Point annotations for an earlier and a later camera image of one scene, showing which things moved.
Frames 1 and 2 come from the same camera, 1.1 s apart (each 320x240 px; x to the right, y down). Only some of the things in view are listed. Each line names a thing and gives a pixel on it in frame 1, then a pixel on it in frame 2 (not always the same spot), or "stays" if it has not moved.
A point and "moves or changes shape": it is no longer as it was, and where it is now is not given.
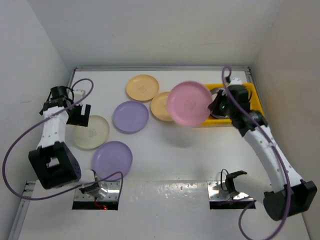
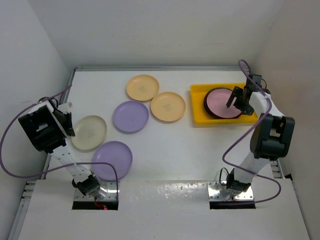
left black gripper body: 70,102 to 64,120
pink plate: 189,103 moves or changes shape
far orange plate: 142,87 stays
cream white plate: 94,135 stays
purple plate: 111,157 stays
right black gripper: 214,106 to 237,92
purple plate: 130,116 stays
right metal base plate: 216,193 stays
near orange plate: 159,107 stays
